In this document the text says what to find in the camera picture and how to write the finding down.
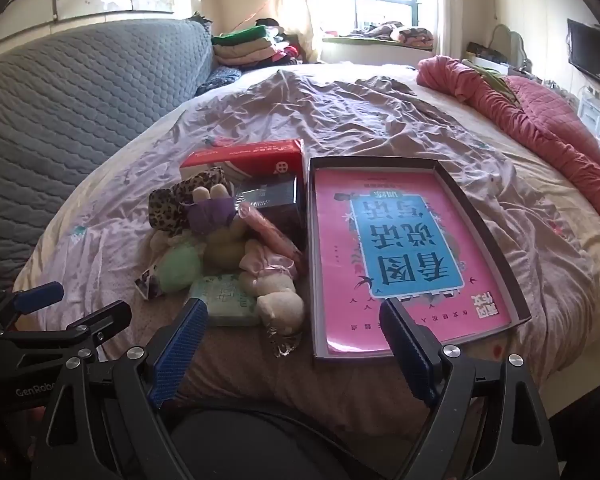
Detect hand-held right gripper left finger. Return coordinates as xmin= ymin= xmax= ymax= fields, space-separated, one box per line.
xmin=30 ymin=297 xmax=210 ymax=480

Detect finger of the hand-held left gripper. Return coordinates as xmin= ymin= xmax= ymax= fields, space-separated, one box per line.
xmin=0 ymin=281 xmax=65 ymax=333
xmin=0 ymin=300 xmax=132 ymax=361

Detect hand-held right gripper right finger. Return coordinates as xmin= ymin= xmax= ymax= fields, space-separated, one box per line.
xmin=378 ymin=298 xmax=561 ymax=480

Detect pale green tissue pack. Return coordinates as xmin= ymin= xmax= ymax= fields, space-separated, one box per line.
xmin=187 ymin=274 xmax=263 ymax=328

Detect green puff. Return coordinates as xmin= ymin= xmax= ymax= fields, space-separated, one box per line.
xmin=135 ymin=239 xmax=206 ymax=302

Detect pink plush doll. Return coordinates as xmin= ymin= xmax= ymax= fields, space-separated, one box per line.
xmin=240 ymin=239 xmax=306 ymax=358

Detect pink book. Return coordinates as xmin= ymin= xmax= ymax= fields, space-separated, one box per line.
xmin=314 ymin=167 xmax=518 ymax=356
xmin=307 ymin=156 xmax=532 ymax=361

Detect leopard print cloth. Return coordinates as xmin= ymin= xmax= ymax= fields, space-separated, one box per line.
xmin=148 ymin=169 xmax=228 ymax=237

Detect plush toy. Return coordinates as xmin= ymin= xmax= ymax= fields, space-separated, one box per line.
xmin=185 ymin=182 xmax=251 ymax=276

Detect pink roll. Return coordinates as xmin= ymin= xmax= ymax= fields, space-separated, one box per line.
xmin=239 ymin=204 xmax=307 ymax=273

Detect dark glossy box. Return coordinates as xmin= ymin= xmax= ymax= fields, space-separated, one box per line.
xmin=232 ymin=175 xmax=308 ymax=252

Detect red and white cardboard box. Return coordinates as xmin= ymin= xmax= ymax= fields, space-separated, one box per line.
xmin=180 ymin=138 xmax=306 ymax=186

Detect grey quilted headboard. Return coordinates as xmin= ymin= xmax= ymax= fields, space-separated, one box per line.
xmin=0 ymin=19 xmax=216 ymax=306

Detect lilac bed sheet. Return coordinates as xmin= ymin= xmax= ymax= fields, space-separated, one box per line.
xmin=10 ymin=62 xmax=600 ymax=441

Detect dark blue patterned cloth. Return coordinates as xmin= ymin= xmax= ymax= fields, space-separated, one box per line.
xmin=195 ymin=65 xmax=243 ymax=98

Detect pink quilt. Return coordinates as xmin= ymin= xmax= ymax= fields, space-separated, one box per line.
xmin=416 ymin=56 xmax=600 ymax=241

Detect green cloth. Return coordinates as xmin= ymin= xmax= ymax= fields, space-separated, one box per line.
xmin=462 ymin=57 xmax=512 ymax=97

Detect pile of folded clothes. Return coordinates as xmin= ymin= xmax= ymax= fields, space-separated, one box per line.
xmin=211 ymin=19 xmax=301 ymax=68

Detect white storage unit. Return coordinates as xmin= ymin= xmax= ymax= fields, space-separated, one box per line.
xmin=577 ymin=87 xmax=600 ymax=136

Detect clothes on windowsill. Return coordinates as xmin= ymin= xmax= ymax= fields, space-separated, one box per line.
xmin=340 ymin=21 xmax=436 ymax=50

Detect white ornate mirror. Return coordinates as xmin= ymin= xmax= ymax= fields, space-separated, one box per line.
xmin=490 ymin=24 xmax=531 ymax=68

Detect black television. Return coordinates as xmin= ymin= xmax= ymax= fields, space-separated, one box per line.
xmin=567 ymin=19 xmax=600 ymax=96

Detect pale curtain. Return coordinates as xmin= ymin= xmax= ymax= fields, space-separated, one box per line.
xmin=275 ymin=0 xmax=322 ymax=63

